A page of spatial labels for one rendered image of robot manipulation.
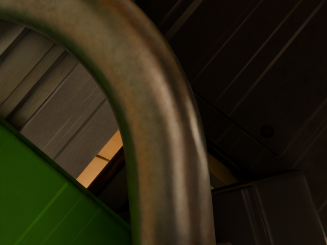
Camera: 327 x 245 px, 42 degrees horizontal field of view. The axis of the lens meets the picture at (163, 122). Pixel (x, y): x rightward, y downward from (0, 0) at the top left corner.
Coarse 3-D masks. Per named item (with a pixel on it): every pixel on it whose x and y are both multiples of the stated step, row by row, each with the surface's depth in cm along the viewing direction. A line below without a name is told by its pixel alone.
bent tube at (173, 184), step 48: (0, 0) 15; (48, 0) 14; (96, 0) 14; (96, 48) 14; (144, 48) 14; (144, 96) 14; (192, 96) 15; (144, 144) 14; (192, 144) 14; (144, 192) 14; (192, 192) 14; (144, 240) 14; (192, 240) 14
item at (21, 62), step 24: (0, 24) 20; (0, 48) 19; (24, 48) 20; (48, 48) 20; (0, 72) 20; (24, 72) 20; (48, 72) 19; (72, 72) 20; (0, 96) 20; (24, 96) 19; (48, 96) 20; (24, 120) 20
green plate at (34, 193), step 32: (0, 128) 17; (0, 160) 17; (32, 160) 17; (0, 192) 17; (32, 192) 17; (64, 192) 17; (0, 224) 17; (32, 224) 17; (64, 224) 17; (96, 224) 17; (128, 224) 18
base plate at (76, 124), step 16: (80, 64) 60; (80, 80) 62; (64, 96) 62; (80, 96) 66; (96, 96) 70; (48, 112) 61; (64, 112) 65; (80, 112) 69; (96, 112) 74; (112, 112) 80; (32, 128) 60; (48, 128) 64; (64, 128) 68; (80, 128) 73; (96, 128) 79; (112, 128) 85; (48, 144) 68; (64, 144) 72; (80, 144) 78; (96, 144) 84; (64, 160) 77; (80, 160) 83
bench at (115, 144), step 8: (120, 136) 98; (112, 144) 97; (120, 144) 102; (104, 152) 96; (112, 152) 101; (96, 160) 96; (104, 160) 100; (88, 168) 95; (96, 168) 99; (80, 176) 94; (88, 176) 98; (88, 184) 102
